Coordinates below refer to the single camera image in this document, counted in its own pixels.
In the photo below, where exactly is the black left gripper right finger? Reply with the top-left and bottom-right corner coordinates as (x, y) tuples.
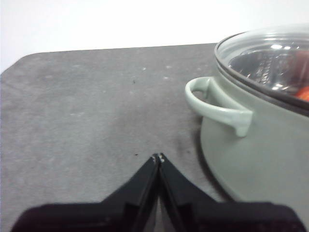
(159, 153), (306, 232)

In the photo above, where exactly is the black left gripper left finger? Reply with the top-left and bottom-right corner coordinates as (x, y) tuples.
(12, 154), (159, 232)

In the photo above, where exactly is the small orange pumpkin green stem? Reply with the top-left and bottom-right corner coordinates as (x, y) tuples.
(289, 48), (309, 102)

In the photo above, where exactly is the glass lid with round knob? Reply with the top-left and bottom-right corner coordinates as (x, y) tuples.
(214, 23), (309, 110)

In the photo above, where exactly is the pale green electric steamer pot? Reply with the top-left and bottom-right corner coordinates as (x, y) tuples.
(185, 41), (309, 206)

